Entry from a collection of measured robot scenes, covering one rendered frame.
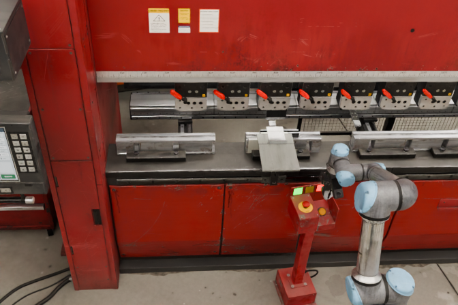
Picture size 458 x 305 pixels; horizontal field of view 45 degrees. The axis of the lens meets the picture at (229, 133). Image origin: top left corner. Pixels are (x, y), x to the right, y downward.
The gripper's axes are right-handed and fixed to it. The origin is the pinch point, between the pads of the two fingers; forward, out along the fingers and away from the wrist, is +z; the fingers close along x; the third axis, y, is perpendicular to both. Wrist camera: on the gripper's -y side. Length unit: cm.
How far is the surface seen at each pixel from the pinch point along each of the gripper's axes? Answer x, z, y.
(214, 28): 51, -75, 44
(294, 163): 15.5, -15.1, 12.8
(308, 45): 9, -67, 37
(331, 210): -4.4, 10.6, -0.3
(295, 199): 13.1, 6.5, 7.3
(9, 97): 150, -6, 92
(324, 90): -2, -43, 32
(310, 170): 2.5, -0.7, 18.3
